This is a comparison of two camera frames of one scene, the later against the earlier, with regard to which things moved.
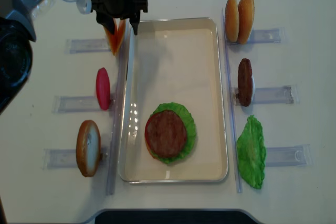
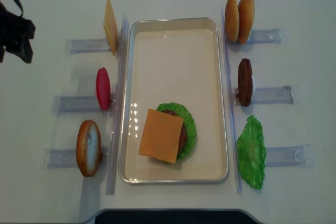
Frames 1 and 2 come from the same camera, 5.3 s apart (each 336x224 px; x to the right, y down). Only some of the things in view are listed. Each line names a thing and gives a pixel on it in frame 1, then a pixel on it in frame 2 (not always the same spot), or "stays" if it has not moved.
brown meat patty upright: [245, 84] stays
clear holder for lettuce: [289, 156] stays
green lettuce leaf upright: [252, 152] stays
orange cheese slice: [121, 28] -> [161, 136]
